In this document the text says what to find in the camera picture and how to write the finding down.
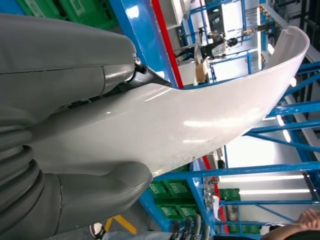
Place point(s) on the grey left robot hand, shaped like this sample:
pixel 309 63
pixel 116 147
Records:
pixel 62 56

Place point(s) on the blue steel shelf rack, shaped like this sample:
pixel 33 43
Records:
pixel 140 30

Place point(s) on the green plastic crate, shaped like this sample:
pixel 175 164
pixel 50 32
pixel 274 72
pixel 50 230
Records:
pixel 44 8
pixel 180 188
pixel 167 212
pixel 187 212
pixel 95 15
pixel 158 190

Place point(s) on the red barrier belt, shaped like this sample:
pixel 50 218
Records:
pixel 166 39

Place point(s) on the white panel table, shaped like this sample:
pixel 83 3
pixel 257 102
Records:
pixel 172 13

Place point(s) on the brown cardboard box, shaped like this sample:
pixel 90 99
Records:
pixel 201 71

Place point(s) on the background humanoid robot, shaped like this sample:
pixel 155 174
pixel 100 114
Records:
pixel 215 48

